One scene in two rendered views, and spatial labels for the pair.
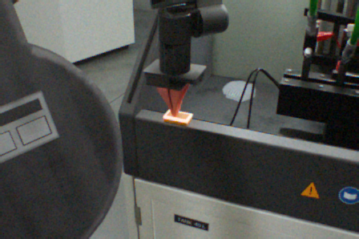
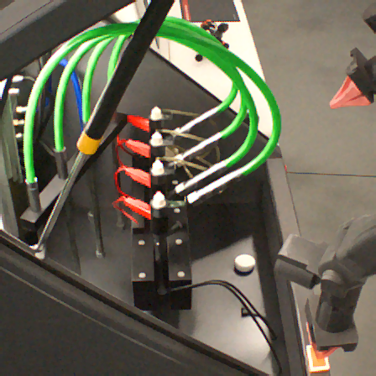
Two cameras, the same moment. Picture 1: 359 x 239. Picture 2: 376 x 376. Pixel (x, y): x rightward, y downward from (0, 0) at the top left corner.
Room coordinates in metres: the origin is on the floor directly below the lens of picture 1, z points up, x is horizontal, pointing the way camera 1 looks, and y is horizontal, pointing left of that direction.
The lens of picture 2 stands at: (1.09, 0.50, 1.85)
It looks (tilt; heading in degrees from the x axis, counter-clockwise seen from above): 40 degrees down; 245
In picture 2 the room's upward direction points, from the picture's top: straight up
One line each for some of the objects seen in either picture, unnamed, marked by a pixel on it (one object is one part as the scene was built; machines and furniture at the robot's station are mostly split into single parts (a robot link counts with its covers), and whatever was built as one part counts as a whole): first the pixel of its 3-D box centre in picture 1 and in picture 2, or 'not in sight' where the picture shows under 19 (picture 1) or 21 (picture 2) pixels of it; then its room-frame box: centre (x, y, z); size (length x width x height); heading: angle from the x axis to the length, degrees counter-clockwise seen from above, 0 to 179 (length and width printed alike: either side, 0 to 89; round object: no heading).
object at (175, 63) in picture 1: (175, 58); (335, 310); (0.63, 0.01, 1.08); 0.10 x 0.07 x 0.07; 68
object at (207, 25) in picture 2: not in sight; (212, 38); (0.37, -0.92, 1.01); 0.23 x 0.11 x 0.06; 68
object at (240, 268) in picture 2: not in sight; (244, 263); (0.58, -0.34, 0.84); 0.04 x 0.04 x 0.01
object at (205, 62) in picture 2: not in sight; (213, 58); (0.38, -0.88, 0.97); 0.70 x 0.22 x 0.03; 68
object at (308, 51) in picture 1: (305, 71); (167, 249); (0.76, -0.28, 1.00); 0.05 x 0.03 x 0.21; 158
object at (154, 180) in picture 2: (340, 77); (165, 217); (0.73, -0.36, 1.00); 0.05 x 0.03 x 0.21; 158
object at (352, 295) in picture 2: (177, 26); (340, 280); (0.63, 0.00, 1.14); 0.07 x 0.06 x 0.07; 123
